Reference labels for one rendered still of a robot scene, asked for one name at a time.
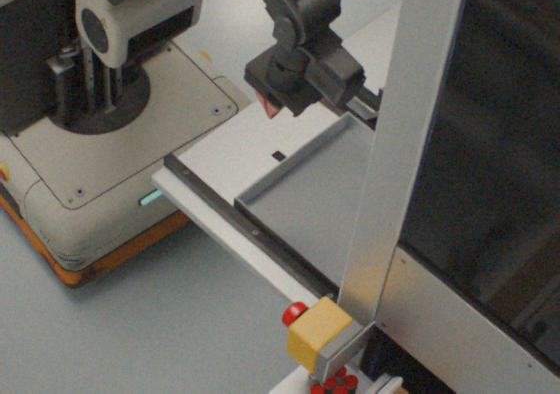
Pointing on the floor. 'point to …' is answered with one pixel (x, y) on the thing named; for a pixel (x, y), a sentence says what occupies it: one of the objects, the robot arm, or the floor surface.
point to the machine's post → (401, 140)
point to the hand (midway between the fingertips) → (273, 113)
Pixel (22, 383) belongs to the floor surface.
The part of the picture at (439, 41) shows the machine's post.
